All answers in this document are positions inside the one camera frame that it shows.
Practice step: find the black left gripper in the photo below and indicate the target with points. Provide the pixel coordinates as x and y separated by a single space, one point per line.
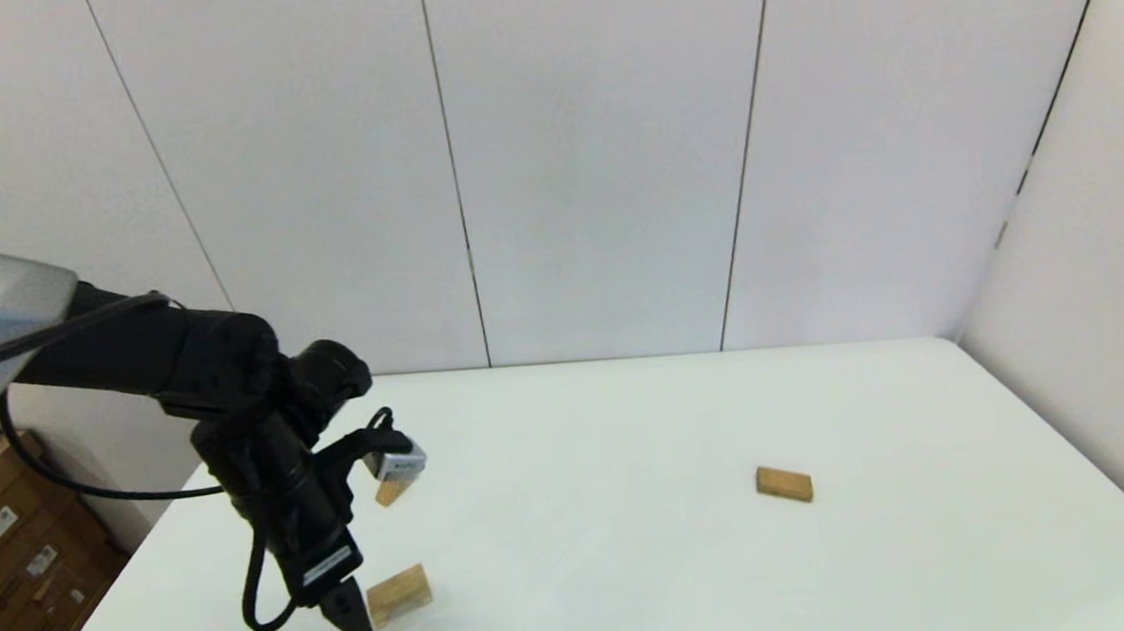
281 498

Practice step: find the rectangular wooden building block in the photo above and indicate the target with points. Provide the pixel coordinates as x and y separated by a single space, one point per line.
784 485

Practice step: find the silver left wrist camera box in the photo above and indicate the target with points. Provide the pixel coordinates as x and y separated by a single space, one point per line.
398 464

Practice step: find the arched wooden building block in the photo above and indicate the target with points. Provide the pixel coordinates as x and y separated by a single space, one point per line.
403 594

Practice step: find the triangular wooden building block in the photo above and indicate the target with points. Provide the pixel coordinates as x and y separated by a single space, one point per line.
393 491

